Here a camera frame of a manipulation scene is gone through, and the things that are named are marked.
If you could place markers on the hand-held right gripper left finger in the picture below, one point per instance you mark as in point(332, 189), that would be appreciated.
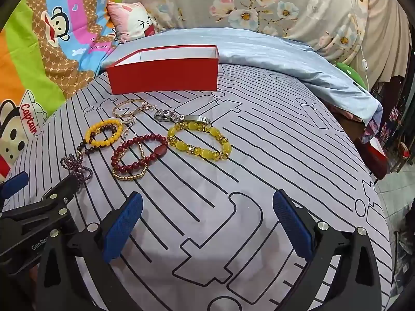
point(124, 223)

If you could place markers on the green plastic object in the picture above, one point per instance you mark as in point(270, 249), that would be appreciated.
point(348, 71)

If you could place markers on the red cardboard box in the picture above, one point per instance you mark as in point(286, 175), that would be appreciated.
point(162, 74)

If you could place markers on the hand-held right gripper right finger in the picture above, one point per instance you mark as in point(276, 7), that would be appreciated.
point(291, 226)

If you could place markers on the gold bangle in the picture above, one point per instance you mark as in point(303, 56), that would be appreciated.
point(115, 109)

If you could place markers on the pink cartoon pillow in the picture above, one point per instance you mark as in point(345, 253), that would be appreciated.
point(129, 19)

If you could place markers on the grey striped bed sheet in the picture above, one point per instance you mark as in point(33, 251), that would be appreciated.
point(210, 175)

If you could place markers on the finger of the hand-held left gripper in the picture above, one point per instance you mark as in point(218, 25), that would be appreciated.
point(14, 181)
point(61, 192)

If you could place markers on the dark red box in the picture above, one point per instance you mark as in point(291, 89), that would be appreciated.
point(373, 158)

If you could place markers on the floral grey pillow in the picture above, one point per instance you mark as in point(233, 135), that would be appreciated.
point(259, 3)

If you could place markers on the beige curtain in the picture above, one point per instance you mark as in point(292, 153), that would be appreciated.
point(385, 32)

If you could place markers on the colourful cartoon monkey blanket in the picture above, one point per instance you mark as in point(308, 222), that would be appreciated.
point(39, 55)

